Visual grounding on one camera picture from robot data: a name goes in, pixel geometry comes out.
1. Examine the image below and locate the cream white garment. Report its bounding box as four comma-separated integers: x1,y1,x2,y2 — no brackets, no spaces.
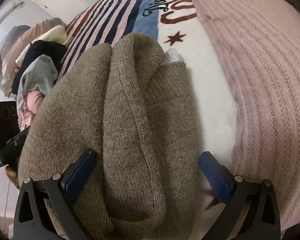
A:
15,25,73,67

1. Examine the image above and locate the grey-green garment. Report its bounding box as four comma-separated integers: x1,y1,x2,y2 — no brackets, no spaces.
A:
16,55,58,113

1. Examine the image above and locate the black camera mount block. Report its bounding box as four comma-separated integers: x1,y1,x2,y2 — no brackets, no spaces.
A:
0,101,20,148

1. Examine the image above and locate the pink garment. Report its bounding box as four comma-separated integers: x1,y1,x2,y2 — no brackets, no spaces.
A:
18,90,45,131

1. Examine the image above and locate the black garment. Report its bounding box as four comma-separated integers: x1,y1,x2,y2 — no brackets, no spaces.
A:
11,39,68,95

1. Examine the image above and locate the folded pink grey duvet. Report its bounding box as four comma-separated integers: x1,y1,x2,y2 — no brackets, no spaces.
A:
0,18,66,97

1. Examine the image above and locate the brown knit sweater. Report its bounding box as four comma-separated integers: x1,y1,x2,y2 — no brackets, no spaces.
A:
18,33,198,239

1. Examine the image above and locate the pink knitted pillow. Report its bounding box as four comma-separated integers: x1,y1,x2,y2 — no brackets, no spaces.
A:
192,0,300,230

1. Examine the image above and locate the striped fleece bed blanket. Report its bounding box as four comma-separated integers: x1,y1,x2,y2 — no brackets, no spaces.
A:
57,0,237,239

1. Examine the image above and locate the person's left hand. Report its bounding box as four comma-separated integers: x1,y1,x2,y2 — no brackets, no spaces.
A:
5,166,20,189

